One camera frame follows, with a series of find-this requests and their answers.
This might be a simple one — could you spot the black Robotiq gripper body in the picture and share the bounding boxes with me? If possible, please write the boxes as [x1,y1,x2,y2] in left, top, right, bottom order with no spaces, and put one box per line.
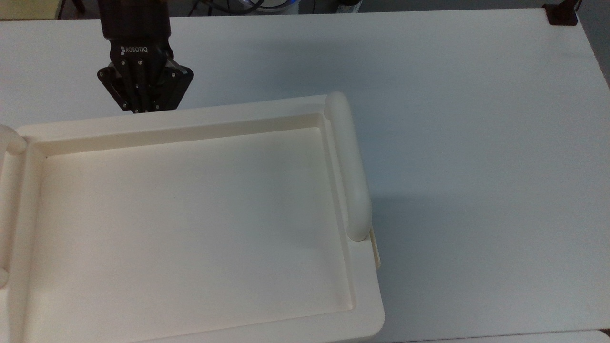
[109,38,175,73]

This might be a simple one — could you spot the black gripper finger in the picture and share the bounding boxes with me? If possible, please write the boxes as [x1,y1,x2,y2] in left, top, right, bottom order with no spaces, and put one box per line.
[97,63,143,114]
[143,61,195,114]

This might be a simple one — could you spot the yellowish wooden board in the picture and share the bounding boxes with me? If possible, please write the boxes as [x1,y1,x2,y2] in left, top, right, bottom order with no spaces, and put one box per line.
[0,0,63,20]

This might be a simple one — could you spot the cream plastic serving tray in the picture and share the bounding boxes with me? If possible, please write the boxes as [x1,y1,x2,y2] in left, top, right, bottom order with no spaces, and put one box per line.
[0,91,386,343]

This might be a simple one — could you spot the black table clamp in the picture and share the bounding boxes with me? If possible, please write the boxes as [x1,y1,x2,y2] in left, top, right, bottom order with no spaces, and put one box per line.
[543,0,580,26]

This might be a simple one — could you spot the black cables bundle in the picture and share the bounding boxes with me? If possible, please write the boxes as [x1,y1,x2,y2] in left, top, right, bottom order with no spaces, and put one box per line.
[188,0,267,16]

